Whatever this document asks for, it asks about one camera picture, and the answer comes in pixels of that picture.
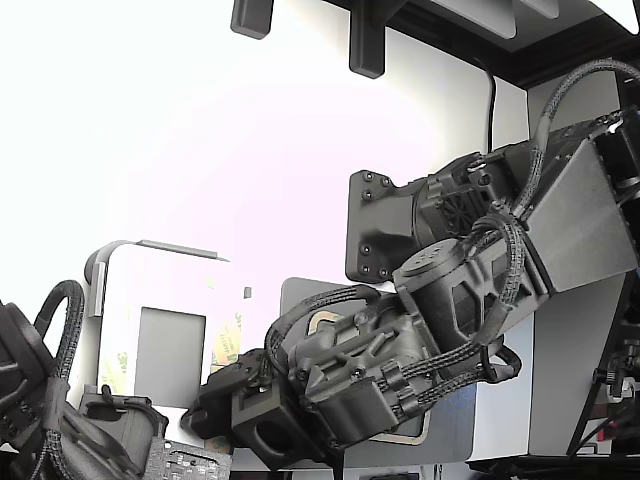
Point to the black perforated plate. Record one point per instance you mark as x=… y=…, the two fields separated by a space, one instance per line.
x=190 y=460

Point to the black round housing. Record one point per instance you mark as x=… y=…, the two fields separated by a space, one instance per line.
x=20 y=360

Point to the long black bracket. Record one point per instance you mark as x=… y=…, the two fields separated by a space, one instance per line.
x=367 y=45

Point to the short black bracket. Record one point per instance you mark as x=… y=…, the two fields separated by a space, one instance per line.
x=250 y=17

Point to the dark gray motor block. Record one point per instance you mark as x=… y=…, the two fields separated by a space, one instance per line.
x=125 y=430

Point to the black tripod stand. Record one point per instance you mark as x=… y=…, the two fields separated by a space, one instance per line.
x=600 y=374

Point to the gray plate with window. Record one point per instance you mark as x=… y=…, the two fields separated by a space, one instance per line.
x=300 y=295

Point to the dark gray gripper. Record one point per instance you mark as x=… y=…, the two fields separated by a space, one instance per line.
x=265 y=425

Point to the black frame rail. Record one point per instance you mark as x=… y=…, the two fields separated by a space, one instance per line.
x=550 y=65

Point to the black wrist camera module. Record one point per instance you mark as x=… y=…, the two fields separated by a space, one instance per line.
x=235 y=372

